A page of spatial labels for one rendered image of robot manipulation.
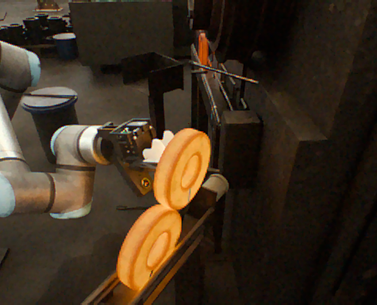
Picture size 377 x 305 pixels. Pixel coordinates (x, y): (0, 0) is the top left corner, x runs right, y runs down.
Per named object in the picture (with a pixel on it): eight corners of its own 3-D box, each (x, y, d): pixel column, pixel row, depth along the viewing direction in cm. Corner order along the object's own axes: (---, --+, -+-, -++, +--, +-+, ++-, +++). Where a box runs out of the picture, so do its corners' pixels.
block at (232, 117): (248, 173, 98) (258, 108, 85) (254, 189, 92) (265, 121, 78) (217, 174, 98) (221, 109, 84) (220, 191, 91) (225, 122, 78)
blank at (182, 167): (215, 122, 58) (201, 117, 59) (171, 151, 46) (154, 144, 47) (205, 187, 65) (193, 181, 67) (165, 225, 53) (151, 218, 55)
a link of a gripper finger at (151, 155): (172, 144, 50) (133, 141, 55) (180, 172, 53) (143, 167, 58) (182, 135, 52) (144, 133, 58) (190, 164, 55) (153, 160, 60)
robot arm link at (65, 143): (78, 164, 79) (83, 127, 80) (109, 168, 72) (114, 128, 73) (44, 162, 72) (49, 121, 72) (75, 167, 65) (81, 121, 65)
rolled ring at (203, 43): (198, 34, 170) (204, 34, 170) (198, 68, 176) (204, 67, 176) (201, 32, 153) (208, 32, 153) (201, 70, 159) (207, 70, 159)
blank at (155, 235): (190, 208, 62) (177, 202, 63) (151, 212, 48) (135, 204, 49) (166, 279, 62) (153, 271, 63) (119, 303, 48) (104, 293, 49)
